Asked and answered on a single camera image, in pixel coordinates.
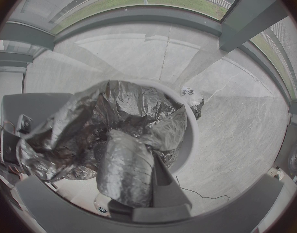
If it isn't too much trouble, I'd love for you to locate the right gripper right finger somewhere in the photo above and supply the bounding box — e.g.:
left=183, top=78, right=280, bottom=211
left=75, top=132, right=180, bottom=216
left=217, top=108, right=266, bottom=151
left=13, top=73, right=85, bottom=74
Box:
left=133, top=151, right=193, bottom=223

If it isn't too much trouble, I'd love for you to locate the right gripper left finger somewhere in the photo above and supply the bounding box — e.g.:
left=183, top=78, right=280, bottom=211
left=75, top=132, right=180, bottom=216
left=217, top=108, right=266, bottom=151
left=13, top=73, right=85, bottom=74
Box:
left=108, top=200, right=134, bottom=222

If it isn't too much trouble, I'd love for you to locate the black plastic bag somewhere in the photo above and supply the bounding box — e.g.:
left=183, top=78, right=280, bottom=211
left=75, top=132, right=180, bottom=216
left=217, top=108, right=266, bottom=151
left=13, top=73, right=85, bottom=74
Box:
left=16, top=80, right=189, bottom=208

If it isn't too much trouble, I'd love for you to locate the white trash bin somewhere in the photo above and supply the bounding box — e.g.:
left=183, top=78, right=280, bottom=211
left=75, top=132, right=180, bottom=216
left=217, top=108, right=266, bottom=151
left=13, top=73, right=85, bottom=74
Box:
left=107, top=80, right=200, bottom=175

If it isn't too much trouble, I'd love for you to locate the crumpled black plastic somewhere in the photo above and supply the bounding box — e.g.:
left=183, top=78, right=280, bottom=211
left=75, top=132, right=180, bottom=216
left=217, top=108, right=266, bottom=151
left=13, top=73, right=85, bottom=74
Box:
left=190, top=99, right=205, bottom=121

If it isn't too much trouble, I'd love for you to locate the clear printed wrapper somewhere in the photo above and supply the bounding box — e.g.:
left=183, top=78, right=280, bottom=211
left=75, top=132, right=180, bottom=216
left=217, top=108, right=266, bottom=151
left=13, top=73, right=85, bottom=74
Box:
left=180, top=85, right=204, bottom=106

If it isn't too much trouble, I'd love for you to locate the window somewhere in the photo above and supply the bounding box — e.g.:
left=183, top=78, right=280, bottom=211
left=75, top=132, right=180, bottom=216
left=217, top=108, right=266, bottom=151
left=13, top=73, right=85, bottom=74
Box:
left=0, top=0, right=297, bottom=121

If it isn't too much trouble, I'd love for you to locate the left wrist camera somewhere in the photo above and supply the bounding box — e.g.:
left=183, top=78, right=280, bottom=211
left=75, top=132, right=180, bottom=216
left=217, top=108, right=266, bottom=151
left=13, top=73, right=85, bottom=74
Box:
left=16, top=114, right=33, bottom=134

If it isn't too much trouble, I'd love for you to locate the black cable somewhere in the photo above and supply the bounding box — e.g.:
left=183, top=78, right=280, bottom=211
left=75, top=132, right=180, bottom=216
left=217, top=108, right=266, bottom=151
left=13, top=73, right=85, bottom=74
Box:
left=176, top=176, right=230, bottom=201

